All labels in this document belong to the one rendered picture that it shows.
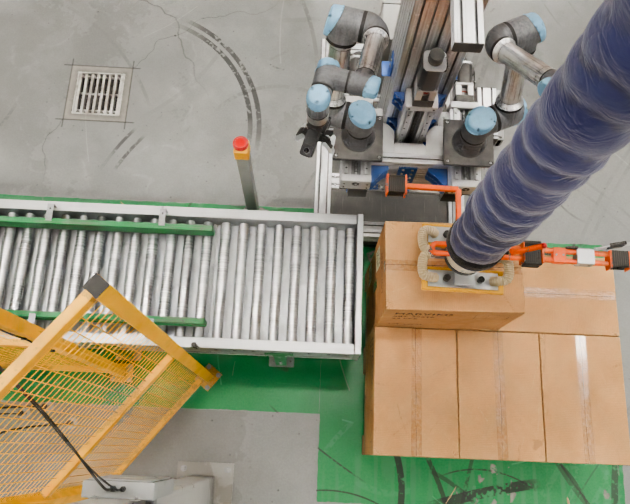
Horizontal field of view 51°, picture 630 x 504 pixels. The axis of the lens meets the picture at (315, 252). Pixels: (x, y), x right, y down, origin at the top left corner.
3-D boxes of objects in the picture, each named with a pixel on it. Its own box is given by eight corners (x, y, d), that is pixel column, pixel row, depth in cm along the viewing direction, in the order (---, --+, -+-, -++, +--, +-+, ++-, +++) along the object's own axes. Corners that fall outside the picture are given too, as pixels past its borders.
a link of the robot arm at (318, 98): (333, 84, 211) (327, 107, 208) (332, 101, 221) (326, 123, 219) (310, 78, 211) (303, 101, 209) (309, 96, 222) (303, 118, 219)
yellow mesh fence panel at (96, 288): (109, 503, 343) (-160, 576, 142) (95, 489, 345) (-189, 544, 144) (222, 374, 363) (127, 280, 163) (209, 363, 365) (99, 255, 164)
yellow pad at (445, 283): (420, 290, 272) (423, 287, 267) (421, 267, 275) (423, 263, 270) (502, 295, 272) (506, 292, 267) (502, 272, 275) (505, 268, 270)
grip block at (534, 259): (518, 267, 265) (523, 263, 259) (518, 244, 268) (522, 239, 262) (539, 268, 265) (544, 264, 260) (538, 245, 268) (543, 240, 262)
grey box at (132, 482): (110, 491, 207) (80, 497, 179) (112, 473, 209) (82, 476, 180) (173, 493, 207) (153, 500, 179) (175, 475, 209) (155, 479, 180)
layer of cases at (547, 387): (364, 454, 339) (373, 454, 301) (367, 268, 368) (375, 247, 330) (595, 464, 340) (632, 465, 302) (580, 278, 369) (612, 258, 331)
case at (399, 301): (375, 326, 318) (385, 309, 280) (375, 247, 330) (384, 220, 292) (498, 329, 319) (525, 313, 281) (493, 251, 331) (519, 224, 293)
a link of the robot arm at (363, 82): (392, 40, 252) (373, 110, 218) (364, 33, 253) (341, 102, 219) (398, 11, 244) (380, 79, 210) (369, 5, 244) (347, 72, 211)
